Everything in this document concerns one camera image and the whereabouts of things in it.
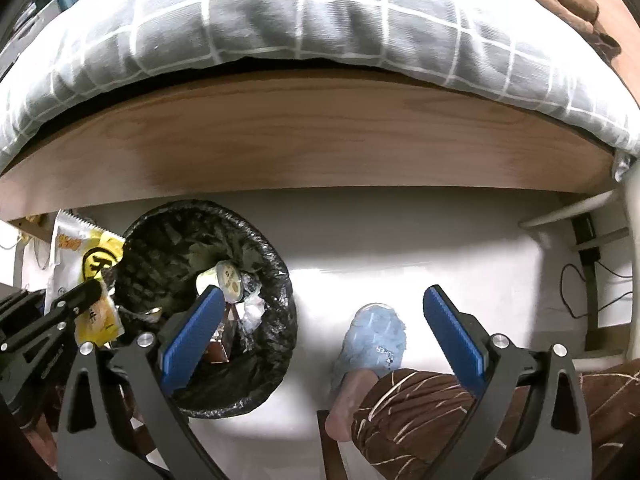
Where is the brown pyjama leg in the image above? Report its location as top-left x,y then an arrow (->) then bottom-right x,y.
324,350 -> 639,479

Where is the person left hand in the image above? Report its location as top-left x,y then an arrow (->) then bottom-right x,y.
23,415 -> 58,471

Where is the yellow pudding cup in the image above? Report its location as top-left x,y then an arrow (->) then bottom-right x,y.
195,260 -> 243,304

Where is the clear plastic bag pink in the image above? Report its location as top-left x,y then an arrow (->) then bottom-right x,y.
241,273 -> 262,301

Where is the white tissue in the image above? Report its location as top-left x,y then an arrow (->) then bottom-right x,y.
239,294 -> 266,334

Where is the blue slipper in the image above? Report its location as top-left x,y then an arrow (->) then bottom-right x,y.
331,304 -> 407,392

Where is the brown cookie box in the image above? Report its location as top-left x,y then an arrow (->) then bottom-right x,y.
202,301 -> 239,365

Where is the grey checked bed sheet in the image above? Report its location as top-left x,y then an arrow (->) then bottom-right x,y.
1,0 -> 639,165

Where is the black lined trash bin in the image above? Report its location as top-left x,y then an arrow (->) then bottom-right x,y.
109,200 -> 297,419

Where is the yellow white snack packet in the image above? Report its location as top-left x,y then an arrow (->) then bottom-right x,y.
44,210 -> 125,347

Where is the wooden bed frame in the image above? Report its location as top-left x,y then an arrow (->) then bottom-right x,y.
1,70 -> 613,221

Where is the grey suitcase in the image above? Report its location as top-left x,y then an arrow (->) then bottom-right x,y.
0,0 -> 61,78

